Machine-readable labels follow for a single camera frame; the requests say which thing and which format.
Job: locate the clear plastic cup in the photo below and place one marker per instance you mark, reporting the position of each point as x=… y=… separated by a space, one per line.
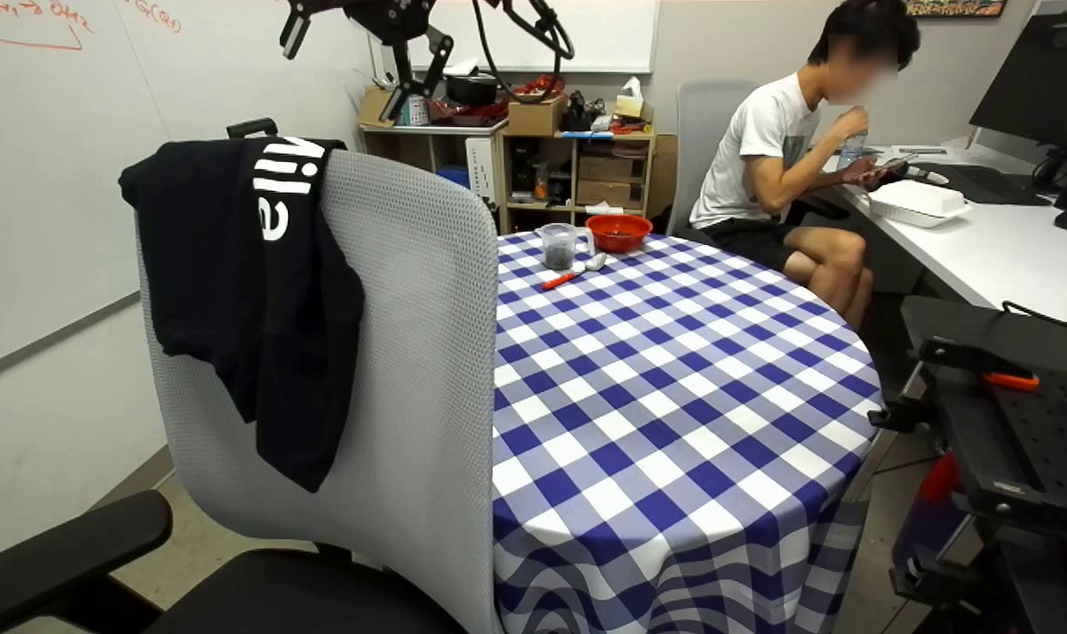
x=556 y=248

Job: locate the black keyboard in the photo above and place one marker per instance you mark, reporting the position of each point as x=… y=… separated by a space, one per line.
x=983 y=186

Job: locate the person in white t-shirt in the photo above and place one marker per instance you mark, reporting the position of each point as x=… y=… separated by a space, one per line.
x=766 y=141

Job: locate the black shirt with white print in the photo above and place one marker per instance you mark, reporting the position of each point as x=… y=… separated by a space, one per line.
x=287 y=341

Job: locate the wooden storage shelf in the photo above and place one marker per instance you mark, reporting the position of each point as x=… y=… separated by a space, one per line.
x=577 y=178

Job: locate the large wall whiteboard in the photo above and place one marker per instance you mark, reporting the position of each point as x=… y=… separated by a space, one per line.
x=51 y=212

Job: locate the grey mesh office chair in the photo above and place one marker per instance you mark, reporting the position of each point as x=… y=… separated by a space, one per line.
x=412 y=389

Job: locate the white desk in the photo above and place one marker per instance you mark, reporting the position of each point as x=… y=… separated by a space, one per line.
x=1002 y=258

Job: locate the cardboard box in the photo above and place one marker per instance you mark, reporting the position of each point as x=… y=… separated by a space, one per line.
x=536 y=118

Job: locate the white board on wall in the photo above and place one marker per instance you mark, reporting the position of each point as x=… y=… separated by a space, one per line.
x=603 y=37

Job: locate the blue white checkered tablecloth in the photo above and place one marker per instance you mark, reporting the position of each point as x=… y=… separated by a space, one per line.
x=673 y=409

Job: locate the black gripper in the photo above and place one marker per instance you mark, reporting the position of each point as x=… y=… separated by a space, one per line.
x=391 y=16

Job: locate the framed wall picture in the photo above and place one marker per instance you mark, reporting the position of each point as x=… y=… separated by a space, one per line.
x=955 y=10

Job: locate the grey chair behind person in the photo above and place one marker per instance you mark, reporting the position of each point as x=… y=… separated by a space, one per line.
x=702 y=141

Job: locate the red bowl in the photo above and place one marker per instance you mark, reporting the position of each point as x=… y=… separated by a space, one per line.
x=622 y=232

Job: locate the red marker pen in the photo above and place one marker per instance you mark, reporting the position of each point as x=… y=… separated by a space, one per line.
x=560 y=280

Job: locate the white takeaway container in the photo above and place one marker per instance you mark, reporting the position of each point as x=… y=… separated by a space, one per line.
x=915 y=202

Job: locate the black computer monitor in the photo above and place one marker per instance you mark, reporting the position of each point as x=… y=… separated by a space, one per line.
x=1044 y=84

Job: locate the black perforated robot cart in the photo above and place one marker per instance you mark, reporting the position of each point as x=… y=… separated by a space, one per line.
x=1024 y=471

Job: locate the tissue box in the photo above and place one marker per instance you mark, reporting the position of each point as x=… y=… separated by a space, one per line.
x=631 y=100

